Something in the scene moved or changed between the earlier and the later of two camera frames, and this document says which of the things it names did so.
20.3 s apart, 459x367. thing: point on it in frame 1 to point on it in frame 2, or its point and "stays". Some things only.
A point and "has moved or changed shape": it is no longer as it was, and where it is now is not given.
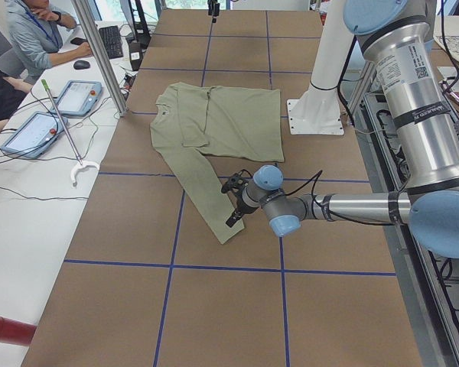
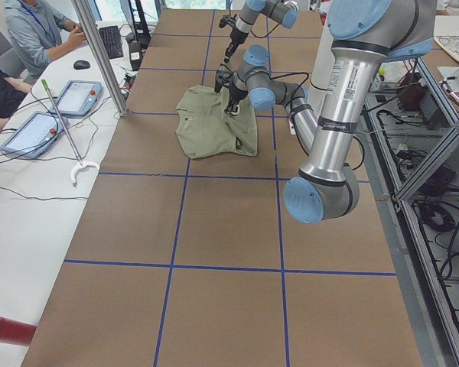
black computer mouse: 81,64 stays
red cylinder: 0,328 stays
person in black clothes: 2,95 stays
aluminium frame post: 89,21 stays
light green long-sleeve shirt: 192,123 has moved or changed shape
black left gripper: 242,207 to 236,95
